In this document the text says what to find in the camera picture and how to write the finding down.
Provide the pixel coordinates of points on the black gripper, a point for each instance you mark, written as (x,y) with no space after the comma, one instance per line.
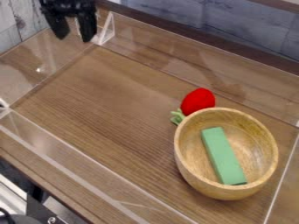
(57,9)

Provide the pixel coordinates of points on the red plush strawberry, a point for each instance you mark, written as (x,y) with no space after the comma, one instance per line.
(196,100)

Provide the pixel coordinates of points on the wooden bowl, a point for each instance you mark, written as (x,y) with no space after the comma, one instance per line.
(251,142)

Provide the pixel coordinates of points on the green rectangular block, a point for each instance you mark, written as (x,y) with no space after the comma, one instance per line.
(221,156)

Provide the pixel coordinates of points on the clear acrylic tray enclosure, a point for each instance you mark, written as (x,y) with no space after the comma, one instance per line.
(85,123)

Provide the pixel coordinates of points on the black metal bracket with bolt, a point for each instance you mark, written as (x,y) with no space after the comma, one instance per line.
(37,211)

